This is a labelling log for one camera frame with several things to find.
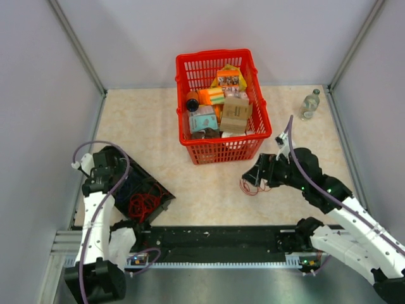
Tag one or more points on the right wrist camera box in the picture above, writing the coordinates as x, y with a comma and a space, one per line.
282, 141

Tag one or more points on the striped sponge pack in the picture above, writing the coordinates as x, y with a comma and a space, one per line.
211, 96

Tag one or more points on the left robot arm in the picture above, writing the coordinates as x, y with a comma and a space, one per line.
98, 276

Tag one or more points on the clear glass bottle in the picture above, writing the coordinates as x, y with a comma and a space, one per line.
310, 105

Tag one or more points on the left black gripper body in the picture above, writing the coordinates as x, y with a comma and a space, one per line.
120, 170

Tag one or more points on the red plastic basket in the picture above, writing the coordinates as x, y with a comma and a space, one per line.
197, 71

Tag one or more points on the white plastic bag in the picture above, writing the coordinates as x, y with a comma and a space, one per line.
238, 144

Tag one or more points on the teal tissue box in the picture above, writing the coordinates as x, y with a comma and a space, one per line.
204, 117

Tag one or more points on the black divided tray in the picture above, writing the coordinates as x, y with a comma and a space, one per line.
141, 197

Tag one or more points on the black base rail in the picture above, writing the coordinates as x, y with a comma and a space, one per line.
222, 244

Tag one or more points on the brown wrapped package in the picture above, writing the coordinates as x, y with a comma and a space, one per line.
207, 133

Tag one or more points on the orange snack box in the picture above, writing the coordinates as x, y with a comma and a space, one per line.
227, 78

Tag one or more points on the brown cardboard box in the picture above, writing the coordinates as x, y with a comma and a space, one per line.
235, 115

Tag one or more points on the pink white packet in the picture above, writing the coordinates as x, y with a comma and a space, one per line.
233, 92

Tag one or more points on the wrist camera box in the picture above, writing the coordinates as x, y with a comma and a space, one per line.
86, 163
282, 141

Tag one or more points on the yellow bag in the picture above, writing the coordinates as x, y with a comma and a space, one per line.
242, 83

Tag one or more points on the orange black bottle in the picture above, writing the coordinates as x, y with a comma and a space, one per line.
192, 101

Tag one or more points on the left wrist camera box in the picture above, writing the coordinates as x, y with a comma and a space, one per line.
86, 163

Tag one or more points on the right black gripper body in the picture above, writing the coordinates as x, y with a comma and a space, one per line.
281, 174

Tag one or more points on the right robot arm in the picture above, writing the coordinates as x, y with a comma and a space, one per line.
372, 252

